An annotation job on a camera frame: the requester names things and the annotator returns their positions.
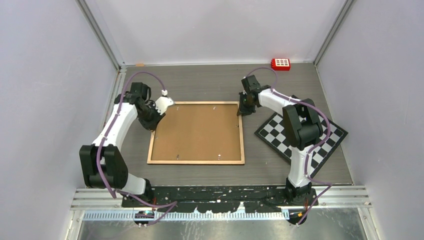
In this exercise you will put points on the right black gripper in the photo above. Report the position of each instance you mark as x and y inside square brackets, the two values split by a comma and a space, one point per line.
[243, 110]

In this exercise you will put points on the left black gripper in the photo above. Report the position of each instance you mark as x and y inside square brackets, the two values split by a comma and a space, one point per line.
[152, 125]

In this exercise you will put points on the black picture frame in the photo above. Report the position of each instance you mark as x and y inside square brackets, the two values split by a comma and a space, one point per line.
[198, 133]

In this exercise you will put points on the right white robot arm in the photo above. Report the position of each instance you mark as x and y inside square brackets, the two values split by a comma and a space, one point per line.
[302, 126]

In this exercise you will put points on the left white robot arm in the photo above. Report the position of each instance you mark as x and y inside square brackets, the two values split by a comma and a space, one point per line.
[103, 166]

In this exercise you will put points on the black white checkerboard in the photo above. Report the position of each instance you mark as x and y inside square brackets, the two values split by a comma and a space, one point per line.
[273, 134]

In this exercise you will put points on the red toy brick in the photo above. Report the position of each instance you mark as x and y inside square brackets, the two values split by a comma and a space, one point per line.
[281, 64]

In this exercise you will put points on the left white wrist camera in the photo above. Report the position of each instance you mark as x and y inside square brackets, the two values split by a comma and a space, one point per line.
[163, 103]

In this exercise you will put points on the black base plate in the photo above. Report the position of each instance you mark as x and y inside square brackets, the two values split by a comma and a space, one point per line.
[219, 199]

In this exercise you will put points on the aluminium rail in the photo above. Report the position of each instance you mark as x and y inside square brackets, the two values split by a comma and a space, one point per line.
[99, 205]

